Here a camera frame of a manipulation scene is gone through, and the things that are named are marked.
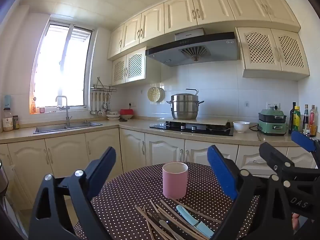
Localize clear jar with beige contents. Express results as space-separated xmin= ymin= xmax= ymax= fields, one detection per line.
xmin=2 ymin=107 xmax=13 ymax=132

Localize bunch of wooden chopsticks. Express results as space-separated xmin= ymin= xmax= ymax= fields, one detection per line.
xmin=134 ymin=198 xmax=222 ymax=240

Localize stainless steel steamer pot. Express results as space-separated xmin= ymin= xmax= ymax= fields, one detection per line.
xmin=166 ymin=88 xmax=204 ymax=120

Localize beige stone board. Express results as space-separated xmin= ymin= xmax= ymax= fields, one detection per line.
xmin=165 ymin=118 xmax=229 ymax=125

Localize stainless steel sink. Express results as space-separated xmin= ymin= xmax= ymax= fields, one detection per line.
xmin=33 ymin=121 xmax=103 ymax=134

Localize black gas stove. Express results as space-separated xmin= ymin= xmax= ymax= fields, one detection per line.
xmin=149 ymin=121 xmax=234 ymax=137

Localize metal wall utensil rack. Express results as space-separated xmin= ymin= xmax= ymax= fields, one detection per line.
xmin=90 ymin=77 xmax=117 ymax=93

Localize kitchen window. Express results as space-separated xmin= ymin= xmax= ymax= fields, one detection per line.
xmin=30 ymin=20 xmax=95 ymax=115

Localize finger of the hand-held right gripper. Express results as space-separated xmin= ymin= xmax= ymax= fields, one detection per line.
xmin=259 ymin=142 xmax=297 ymax=181
xmin=291 ymin=130 xmax=320 ymax=170

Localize dark sauce bottle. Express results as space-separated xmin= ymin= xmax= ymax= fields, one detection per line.
xmin=302 ymin=104 xmax=309 ymax=133

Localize cream upper kitchen cabinets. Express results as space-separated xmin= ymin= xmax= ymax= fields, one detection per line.
xmin=107 ymin=0 xmax=301 ymax=61

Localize brown polka dot tablecloth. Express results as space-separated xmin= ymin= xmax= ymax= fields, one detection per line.
xmin=74 ymin=162 xmax=260 ymax=240

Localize black spoon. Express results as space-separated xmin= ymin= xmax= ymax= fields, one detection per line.
xmin=147 ymin=211 xmax=183 ymax=240

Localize grey range hood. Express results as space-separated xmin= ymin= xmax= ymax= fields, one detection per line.
xmin=145 ymin=28 xmax=241 ymax=67

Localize light blue sheathed knife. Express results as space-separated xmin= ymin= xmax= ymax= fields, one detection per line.
xmin=176 ymin=204 xmax=215 ymax=238

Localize pink cup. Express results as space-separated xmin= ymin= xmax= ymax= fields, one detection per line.
xmin=162 ymin=162 xmax=188 ymax=199

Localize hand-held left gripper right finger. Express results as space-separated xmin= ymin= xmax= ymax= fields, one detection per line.
xmin=207 ymin=144 xmax=295 ymax=240

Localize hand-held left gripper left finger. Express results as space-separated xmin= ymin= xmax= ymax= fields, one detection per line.
xmin=28 ymin=146 xmax=117 ymax=240

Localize row of hanging metal ladles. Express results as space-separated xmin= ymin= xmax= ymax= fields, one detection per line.
xmin=90 ymin=92 xmax=112 ymax=117

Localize green electric cooker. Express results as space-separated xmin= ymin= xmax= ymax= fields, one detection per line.
xmin=257 ymin=106 xmax=288 ymax=136

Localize white bowl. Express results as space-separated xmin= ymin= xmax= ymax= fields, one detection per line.
xmin=233 ymin=121 xmax=250 ymax=133

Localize cream lattice door cabinet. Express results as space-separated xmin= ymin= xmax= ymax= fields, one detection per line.
xmin=235 ymin=27 xmax=310 ymax=82
xmin=111 ymin=46 xmax=147 ymax=87

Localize red label sauce bottle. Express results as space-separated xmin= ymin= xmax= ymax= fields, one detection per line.
xmin=309 ymin=104 xmax=317 ymax=137

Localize cream round steamer tray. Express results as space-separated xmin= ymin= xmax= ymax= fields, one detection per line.
xmin=147 ymin=86 xmax=165 ymax=103

